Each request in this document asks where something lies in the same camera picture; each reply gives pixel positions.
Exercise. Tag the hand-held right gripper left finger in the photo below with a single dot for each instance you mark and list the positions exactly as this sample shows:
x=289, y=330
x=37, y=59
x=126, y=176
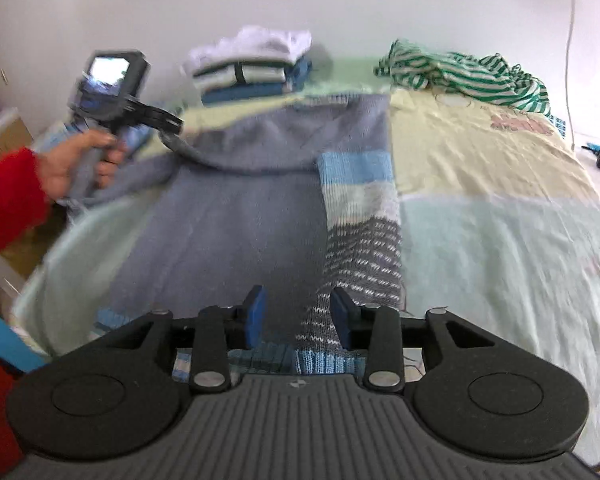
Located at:
x=255, y=316

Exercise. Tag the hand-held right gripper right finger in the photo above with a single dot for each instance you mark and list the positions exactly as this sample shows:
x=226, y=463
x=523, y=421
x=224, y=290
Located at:
x=341, y=321

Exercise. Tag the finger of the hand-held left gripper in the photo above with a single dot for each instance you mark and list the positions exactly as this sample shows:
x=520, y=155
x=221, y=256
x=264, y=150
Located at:
x=157, y=119

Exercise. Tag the grey blue knit sweater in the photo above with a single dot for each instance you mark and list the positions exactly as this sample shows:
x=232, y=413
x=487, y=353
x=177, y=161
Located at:
x=240, y=220

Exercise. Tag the person's left hand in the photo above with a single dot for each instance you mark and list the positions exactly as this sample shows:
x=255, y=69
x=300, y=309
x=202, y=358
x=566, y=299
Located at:
x=62, y=165

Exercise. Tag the dark green white folded garment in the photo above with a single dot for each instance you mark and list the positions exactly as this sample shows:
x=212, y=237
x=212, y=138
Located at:
x=220, y=76

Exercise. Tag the cardboard box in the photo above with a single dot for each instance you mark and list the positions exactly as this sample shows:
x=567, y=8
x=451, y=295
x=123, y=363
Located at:
x=10, y=137

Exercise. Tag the white folded shirt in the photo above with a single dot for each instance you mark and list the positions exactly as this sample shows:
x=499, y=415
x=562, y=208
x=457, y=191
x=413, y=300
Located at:
x=250, y=45

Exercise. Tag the yellow green printed bed sheet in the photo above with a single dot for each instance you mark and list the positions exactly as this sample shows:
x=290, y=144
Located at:
x=480, y=175

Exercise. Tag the blue board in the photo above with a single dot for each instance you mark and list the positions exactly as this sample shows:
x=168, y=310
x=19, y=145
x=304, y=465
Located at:
x=5, y=335

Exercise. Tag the green white striped shirt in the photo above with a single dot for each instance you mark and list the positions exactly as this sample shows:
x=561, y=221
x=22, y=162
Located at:
x=460, y=72

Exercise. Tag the white bedside table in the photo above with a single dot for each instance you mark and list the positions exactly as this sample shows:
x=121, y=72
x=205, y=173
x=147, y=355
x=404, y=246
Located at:
x=587, y=170

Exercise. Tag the blue patterned cloth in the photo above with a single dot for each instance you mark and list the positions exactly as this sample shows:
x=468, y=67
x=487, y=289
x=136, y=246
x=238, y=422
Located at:
x=557, y=124

